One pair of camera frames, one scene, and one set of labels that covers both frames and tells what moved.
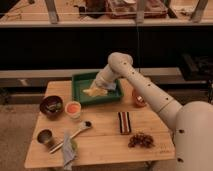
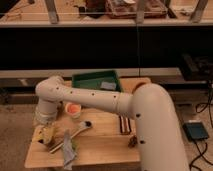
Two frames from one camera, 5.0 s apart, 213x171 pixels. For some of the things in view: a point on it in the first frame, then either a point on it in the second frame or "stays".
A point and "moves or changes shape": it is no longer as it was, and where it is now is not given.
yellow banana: (96, 92) moves or changes shape
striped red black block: (124, 122) stays
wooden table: (126, 131) stays
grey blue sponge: (112, 86) stays
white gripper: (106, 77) -> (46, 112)
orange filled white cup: (73, 109) stays
